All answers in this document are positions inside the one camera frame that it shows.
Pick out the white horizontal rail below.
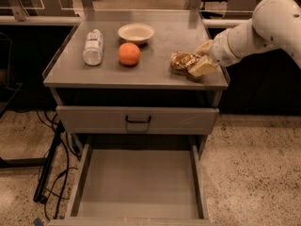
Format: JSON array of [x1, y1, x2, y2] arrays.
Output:
[[0, 16, 247, 28]]

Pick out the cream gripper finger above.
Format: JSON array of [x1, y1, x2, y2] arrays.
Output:
[[194, 40, 213, 56], [188, 56, 215, 77]]

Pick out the white paper bowl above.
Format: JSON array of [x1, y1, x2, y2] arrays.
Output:
[[118, 24, 155, 45]]

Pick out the dark cabinet right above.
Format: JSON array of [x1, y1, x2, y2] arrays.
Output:
[[206, 27, 301, 115]]

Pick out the black floor cables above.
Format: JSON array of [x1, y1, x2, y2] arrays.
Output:
[[32, 109, 82, 221]]

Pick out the black drawer handle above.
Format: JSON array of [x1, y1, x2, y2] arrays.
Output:
[[125, 115, 151, 124]]

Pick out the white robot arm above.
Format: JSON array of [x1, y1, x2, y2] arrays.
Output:
[[188, 0, 301, 77]]

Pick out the closed grey upper drawer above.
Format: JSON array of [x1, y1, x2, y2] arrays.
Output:
[[56, 105, 219, 135]]

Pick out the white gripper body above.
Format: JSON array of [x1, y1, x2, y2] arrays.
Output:
[[209, 28, 242, 67]]

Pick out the crushed orange gold can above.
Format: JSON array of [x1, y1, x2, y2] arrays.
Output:
[[170, 52, 200, 72]]

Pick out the black desk leg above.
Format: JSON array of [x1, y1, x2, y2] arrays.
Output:
[[0, 121, 64, 204]]

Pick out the clear plastic water bottle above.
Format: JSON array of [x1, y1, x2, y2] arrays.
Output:
[[83, 29, 103, 66]]

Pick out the grey metal drawer cabinet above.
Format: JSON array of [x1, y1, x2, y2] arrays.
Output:
[[41, 8, 230, 226]]

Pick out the open grey lower drawer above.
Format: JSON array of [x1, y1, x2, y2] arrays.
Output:
[[49, 135, 221, 226]]

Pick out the orange fruit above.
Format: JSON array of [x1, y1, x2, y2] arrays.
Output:
[[119, 42, 140, 66]]

